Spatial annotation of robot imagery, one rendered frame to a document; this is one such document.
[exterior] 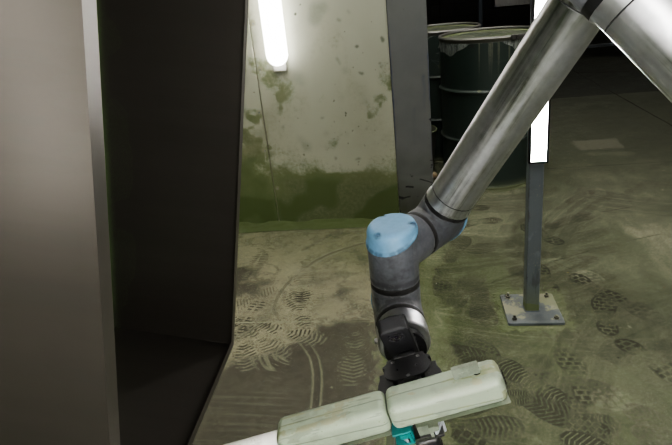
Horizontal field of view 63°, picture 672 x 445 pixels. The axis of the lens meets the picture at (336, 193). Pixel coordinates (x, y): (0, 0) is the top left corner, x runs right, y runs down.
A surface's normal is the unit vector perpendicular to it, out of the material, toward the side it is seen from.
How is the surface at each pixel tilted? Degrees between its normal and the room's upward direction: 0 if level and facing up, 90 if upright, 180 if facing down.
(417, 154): 90
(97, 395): 90
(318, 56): 90
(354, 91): 90
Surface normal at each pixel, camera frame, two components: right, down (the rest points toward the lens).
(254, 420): -0.10, -0.93
